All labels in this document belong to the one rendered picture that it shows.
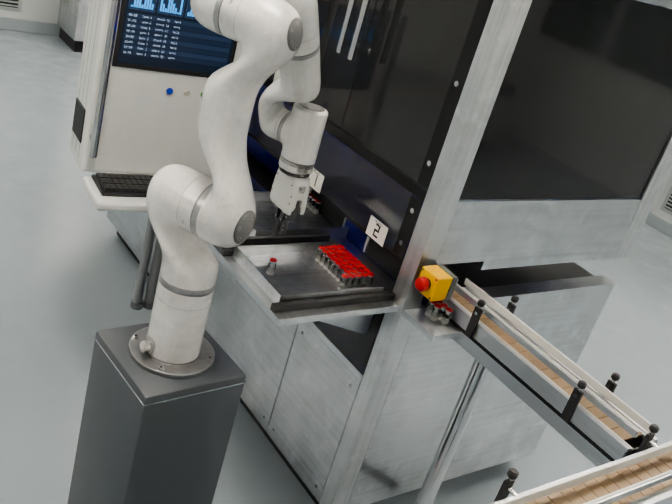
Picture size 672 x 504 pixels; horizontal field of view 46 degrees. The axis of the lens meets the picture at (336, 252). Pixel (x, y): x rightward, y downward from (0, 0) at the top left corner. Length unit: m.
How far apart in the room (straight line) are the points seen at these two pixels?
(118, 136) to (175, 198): 1.15
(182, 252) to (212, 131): 0.27
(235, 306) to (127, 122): 0.78
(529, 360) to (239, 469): 1.19
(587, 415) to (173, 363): 0.96
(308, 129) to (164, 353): 0.60
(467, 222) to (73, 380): 1.62
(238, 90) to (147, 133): 1.28
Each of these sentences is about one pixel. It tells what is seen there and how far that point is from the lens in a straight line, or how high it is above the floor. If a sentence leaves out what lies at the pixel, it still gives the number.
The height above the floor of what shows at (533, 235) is 1.09.
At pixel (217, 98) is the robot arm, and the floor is 1.46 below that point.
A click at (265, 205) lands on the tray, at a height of 0.88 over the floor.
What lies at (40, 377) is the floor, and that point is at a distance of 3.12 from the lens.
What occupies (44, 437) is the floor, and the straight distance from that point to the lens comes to 2.88.
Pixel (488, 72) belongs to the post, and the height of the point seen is 1.56.
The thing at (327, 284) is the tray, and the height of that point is 0.88.
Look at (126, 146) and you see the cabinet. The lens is 2.76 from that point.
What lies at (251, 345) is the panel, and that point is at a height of 0.31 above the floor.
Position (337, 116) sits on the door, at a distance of 2.46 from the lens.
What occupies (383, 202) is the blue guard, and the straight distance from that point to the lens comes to 2.27.
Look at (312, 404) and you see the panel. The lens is 2.63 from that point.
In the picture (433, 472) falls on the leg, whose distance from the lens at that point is 2.46.
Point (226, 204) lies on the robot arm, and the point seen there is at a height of 1.28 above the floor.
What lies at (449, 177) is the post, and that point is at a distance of 2.07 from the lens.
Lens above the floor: 1.90
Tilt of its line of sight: 25 degrees down
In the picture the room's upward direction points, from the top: 17 degrees clockwise
